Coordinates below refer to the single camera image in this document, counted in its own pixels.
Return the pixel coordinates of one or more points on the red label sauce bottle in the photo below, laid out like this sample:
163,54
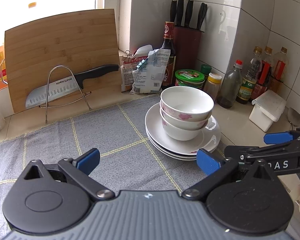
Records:
263,72

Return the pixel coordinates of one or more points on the white plate with brown stain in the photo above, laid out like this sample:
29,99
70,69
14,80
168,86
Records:
155,127

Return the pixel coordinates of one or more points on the white plastic food bag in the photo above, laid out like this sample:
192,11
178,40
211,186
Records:
152,75

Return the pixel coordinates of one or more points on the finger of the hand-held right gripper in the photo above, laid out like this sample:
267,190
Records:
277,138
232,152

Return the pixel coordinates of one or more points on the green binder clip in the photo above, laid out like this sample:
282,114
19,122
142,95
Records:
139,66
143,61

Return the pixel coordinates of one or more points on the dark red knife block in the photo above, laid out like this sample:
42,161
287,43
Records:
187,50

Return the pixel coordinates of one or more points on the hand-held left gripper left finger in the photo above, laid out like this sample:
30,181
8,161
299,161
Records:
88,160

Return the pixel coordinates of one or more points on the silver binder clip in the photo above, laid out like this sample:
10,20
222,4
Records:
127,55

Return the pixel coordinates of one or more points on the red capped glass bottle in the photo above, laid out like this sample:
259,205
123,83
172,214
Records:
230,87

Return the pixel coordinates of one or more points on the white plate red fruit print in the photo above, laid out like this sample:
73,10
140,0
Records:
170,155
160,146

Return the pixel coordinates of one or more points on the red and white food bag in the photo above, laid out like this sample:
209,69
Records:
127,77

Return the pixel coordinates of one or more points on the dark soy sauce bottle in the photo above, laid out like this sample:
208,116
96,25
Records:
168,42

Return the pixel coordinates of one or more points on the small green capped jar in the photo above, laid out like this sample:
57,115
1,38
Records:
205,68

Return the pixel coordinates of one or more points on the kitchen spatula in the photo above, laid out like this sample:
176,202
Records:
294,117

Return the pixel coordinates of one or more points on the grey and teal dish towel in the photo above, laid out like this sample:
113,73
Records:
90,130

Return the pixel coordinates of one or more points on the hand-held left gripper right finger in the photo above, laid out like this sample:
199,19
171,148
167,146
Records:
207,161

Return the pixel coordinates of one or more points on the yellow capped spice jar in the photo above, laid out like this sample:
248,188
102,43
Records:
212,85

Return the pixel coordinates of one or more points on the bamboo cutting board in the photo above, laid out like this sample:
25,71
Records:
52,42

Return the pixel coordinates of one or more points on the green lidded sauce jar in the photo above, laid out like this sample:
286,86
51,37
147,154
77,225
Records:
190,76

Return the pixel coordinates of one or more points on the white plastic seasoning box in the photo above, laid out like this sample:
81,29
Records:
265,112

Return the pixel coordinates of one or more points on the white bowl pink flower print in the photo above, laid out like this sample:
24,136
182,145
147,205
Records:
185,125
187,100
180,133

